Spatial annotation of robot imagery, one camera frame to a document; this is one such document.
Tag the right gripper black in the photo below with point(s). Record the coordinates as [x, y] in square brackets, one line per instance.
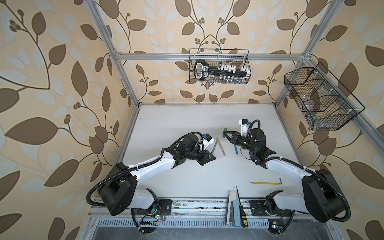
[235, 137]

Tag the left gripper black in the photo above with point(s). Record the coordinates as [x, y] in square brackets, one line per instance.
[206, 155]

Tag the green pen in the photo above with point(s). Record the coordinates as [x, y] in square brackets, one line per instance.
[214, 147]

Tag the beige pen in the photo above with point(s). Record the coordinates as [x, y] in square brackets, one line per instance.
[221, 147]

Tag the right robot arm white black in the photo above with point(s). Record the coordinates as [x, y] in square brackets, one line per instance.
[320, 196]

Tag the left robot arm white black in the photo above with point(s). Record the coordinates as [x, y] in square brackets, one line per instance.
[119, 190]

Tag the beige blue utility tool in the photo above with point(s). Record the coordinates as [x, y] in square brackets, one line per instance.
[233, 210]

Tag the black screwdriver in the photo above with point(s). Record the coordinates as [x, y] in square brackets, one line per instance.
[243, 215]

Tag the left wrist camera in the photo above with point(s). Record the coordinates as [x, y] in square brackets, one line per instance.
[207, 140]

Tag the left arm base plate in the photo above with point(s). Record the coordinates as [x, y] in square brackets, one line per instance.
[161, 207]

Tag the black socket set rail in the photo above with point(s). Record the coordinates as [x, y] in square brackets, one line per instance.
[202, 70]

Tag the back wire basket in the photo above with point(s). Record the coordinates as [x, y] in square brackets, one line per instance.
[238, 57]

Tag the wire basket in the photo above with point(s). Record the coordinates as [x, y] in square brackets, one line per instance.
[326, 103]
[238, 57]

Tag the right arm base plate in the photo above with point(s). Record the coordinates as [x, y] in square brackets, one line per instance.
[260, 208]

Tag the aluminium front rail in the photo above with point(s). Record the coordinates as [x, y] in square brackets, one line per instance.
[187, 213]

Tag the right wire basket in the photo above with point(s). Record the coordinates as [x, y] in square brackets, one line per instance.
[326, 103]

